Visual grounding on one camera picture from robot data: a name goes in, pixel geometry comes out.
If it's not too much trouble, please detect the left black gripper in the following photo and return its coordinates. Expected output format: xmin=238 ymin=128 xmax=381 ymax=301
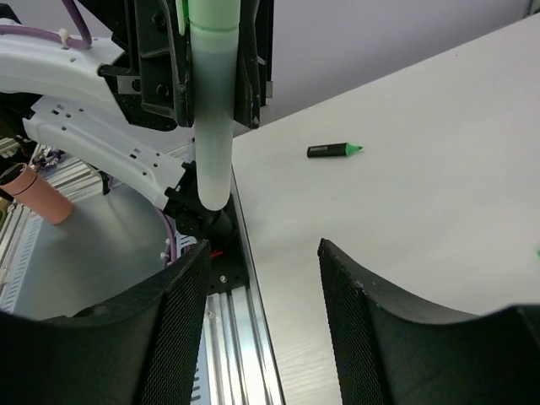
xmin=82 ymin=0 xmax=274 ymax=131

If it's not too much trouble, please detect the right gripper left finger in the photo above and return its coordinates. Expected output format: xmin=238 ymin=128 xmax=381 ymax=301
xmin=1 ymin=240 xmax=211 ymax=404

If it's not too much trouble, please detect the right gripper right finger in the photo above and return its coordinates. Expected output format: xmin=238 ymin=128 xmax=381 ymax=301
xmin=317 ymin=239 xmax=539 ymax=404

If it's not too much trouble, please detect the light green highlighter pen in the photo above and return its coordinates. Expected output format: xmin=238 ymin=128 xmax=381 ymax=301
xmin=191 ymin=24 xmax=238 ymax=211

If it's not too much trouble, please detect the light green pen cap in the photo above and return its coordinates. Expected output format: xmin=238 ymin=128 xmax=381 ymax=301
xmin=175 ymin=0 xmax=241 ymax=35

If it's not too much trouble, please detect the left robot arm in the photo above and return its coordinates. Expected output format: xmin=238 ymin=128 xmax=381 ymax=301
xmin=1 ymin=1 xmax=273 ymax=249

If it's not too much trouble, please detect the black green-tipped highlighter pen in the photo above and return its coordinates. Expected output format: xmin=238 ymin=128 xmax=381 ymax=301
xmin=306 ymin=143 xmax=363 ymax=159

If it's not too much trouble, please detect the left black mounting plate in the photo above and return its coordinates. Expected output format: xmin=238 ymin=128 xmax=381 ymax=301
xmin=207 ymin=197 xmax=250 ymax=296

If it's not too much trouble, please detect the pink cylindrical tube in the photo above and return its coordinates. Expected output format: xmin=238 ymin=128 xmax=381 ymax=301
xmin=1 ymin=163 xmax=74 ymax=224

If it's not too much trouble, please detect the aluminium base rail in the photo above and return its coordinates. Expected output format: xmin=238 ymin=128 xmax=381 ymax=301
xmin=18 ymin=157 xmax=283 ymax=404

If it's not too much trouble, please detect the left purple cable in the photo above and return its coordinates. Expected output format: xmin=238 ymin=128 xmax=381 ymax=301
xmin=0 ymin=0 xmax=182 ymax=267

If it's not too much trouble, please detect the white slotted cable duct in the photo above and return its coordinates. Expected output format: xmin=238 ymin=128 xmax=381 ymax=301
xmin=1 ymin=203 xmax=43 ymax=313

